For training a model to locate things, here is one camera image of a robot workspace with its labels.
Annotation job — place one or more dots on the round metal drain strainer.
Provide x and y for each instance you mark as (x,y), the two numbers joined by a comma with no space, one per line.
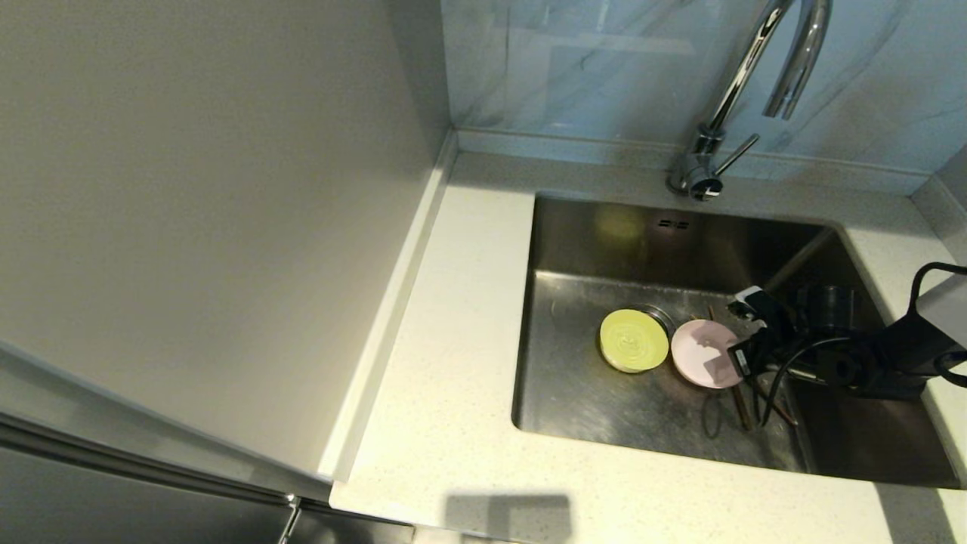
(666,317)

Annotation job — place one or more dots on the beige tall cabinet side panel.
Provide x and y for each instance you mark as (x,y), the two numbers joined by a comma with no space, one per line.
(189,227)

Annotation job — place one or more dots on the brown wooden chopstick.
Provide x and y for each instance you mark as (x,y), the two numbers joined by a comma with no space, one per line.
(786,415)
(742,412)

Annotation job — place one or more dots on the silver cabinet trim strip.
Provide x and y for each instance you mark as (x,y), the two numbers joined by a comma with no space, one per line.
(151,461)

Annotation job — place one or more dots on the chrome gooseneck kitchen faucet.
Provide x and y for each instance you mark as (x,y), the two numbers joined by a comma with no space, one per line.
(736,75)

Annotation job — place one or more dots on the white countertop upstand strip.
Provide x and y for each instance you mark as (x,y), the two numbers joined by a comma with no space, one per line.
(393,302)

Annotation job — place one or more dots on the stainless steel sink basin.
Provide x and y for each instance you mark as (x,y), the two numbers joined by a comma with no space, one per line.
(574,408)

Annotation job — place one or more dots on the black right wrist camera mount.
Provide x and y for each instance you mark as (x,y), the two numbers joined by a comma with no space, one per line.
(770,310)

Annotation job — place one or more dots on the pink plastic bowl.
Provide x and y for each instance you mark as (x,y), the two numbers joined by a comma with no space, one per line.
(699,355)

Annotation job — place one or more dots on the yellow-green plastic bowl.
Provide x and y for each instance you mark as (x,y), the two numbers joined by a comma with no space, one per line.
(633,341)

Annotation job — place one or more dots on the grey tall cabinet door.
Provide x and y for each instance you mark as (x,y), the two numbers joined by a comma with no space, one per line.
(75,400)

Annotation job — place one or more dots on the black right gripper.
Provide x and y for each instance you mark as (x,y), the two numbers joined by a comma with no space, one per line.
(823,363)

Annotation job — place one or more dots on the glossy grey lower cabinet door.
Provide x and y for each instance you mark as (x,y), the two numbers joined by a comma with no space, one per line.
(113,506)

